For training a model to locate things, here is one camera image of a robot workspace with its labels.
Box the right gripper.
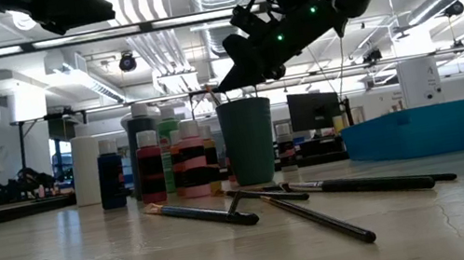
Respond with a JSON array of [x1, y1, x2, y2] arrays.
[[206, 0, 355, 94]]

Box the white cylindrical column unit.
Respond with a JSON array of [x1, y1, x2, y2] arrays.
[[395, 55, 444, 111]]

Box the black lab workbench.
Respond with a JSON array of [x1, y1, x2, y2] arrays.
[[0, 189, 80, 227]]

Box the green plastic cup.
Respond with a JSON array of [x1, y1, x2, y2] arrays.
[[213, 93, 284, 190]]

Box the black ceiling spotlight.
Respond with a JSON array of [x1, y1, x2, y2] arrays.
[[360, 46, 385, 67], [116, 50, 139, 74], [442, 0, 464, 20]]

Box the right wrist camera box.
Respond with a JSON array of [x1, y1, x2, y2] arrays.
[[227, 0, 277, 42]]

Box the tall black bottle white cap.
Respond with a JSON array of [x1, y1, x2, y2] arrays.
[[121, 100, 169, 201]]

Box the dark office desk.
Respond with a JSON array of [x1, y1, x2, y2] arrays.
[[294, 132, 348, 170]]

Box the makeup brush silver ferrule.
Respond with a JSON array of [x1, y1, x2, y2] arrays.
[[279, 158, 437, 214]]

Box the orange paint bottle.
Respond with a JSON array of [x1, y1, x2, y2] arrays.
[[165, 129, 192, 199]]

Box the blue plastic bin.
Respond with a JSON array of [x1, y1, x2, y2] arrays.
[[338, 99, 464, 172]]

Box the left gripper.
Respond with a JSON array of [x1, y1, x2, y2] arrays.
[[0, 0, 119, 46]]

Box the blue paint bottle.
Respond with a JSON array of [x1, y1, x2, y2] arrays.
[[90, 137, 130, 212]]

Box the pink paint bottle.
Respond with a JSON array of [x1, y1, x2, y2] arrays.
[[173, 119, 214, 201]]

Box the small dark paint bottle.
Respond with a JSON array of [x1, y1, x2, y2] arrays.
[[274, 122, 300, 174]]

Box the yellow cup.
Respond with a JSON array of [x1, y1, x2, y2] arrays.
[[331, 115, 347, 135]]

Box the thin pointed paintbrush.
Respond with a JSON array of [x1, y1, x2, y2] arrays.
[[142, 186, 261, 244]]

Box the thin brush gold ferrule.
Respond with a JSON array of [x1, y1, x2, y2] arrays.
[[222, 176, 312, 215]]

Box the tall green paint bottle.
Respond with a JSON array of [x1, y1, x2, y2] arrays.
[[152, 104, 192, 196]]

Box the hanging black cable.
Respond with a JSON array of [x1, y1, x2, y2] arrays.
[[329, 33, 354, 102]]

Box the red paint bottle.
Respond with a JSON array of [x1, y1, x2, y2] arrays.
[[131, 129, 170, 206]]

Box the black frame beam light strips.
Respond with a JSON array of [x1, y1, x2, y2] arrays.
[[0, 0, 346, 58]]

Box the long brush ribbed gold ferrule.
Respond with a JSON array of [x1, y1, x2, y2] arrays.
[[259, 177, 378, 260]]

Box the black computer monitor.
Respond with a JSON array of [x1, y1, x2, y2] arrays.
[[286, 86, 345, 135]]

